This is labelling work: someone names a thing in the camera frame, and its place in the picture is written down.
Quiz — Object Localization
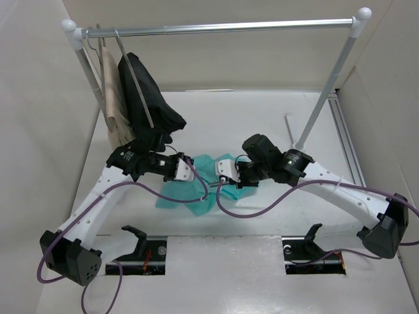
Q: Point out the white and chrome clothes rack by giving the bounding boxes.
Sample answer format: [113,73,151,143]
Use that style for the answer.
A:
[60,7,372,150]

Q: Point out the teal t shirt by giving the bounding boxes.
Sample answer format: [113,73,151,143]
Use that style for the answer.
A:
[160,154,256,217]

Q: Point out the metal clothes hanger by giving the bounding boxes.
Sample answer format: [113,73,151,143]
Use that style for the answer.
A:
[208,181,236,188]

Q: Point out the beige hanging garment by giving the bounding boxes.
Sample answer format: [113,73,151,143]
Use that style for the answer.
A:
[102,47,135,150]

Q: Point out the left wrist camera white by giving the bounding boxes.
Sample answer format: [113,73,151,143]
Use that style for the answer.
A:
[173,158,194,182]

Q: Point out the metal hanger with beige garment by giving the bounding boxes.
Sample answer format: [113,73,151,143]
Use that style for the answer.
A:
[86,27,113,132]

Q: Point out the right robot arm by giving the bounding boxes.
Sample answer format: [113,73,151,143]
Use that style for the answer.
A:
[230,134,409,259]

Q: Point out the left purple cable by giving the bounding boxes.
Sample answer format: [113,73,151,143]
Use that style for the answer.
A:
[36,156,210,314]

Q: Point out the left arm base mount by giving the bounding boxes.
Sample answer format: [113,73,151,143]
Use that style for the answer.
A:
[105,225,168,276]

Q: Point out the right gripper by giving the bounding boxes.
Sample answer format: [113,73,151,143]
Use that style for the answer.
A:
[229,161,270,189]

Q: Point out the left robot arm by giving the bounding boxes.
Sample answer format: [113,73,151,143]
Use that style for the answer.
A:
[37,141,194,287]

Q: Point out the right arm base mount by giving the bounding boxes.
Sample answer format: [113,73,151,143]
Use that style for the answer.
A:
[282,224,346,275]

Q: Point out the black hanging garment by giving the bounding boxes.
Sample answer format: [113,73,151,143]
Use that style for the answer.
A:
[118,52,187,152]

